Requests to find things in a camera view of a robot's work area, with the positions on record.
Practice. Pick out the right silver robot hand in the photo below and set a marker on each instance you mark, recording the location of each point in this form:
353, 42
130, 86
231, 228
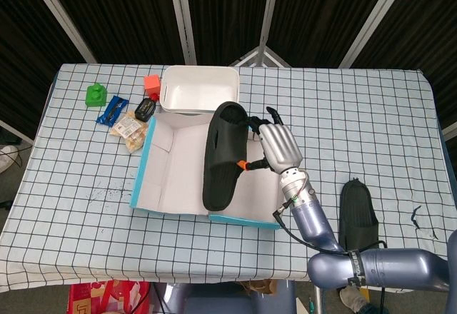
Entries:
282, 146

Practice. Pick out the black slipper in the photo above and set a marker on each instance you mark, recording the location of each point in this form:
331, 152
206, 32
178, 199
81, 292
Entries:
357, 207
221, 185

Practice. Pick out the blue shoe box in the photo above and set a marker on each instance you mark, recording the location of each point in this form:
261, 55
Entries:
178, 171

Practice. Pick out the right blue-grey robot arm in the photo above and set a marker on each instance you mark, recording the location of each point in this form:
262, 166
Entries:
392, 267

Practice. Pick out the blue checked tablecloth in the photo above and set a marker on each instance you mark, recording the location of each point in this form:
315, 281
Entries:
357, 114

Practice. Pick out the white metal stand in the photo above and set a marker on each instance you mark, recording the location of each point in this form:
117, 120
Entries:
260, 55

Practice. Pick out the white plastic bin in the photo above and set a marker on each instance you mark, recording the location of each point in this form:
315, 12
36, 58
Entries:
200, 89

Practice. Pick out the small red object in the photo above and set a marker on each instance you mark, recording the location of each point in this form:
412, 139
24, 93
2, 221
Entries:
154, 96

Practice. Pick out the small black packet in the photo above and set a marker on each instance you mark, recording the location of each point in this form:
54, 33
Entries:
144, 109

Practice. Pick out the orange cube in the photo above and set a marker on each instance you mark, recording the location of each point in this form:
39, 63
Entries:
152, 82

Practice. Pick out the clear snack bag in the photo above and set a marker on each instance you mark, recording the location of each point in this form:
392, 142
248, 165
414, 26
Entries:
130, 132

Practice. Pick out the metal table leg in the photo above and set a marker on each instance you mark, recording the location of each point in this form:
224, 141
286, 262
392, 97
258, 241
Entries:
317, 301

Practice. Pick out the grey sneaker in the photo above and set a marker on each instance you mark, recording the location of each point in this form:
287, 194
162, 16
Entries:
353, 298

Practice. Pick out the blue snack packet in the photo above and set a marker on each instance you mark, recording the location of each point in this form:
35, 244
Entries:
111, 110

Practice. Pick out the green toy block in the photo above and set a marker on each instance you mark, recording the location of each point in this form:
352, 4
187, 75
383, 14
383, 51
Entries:
95, 96

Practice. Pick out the black folding screen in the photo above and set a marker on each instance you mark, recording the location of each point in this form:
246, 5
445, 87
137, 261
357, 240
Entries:
125, 14

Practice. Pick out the red patterned bag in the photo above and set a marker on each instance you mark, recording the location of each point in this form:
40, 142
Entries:
107, 298

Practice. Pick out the white shoe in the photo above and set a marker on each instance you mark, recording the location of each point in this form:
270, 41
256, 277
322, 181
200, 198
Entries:
7, 155

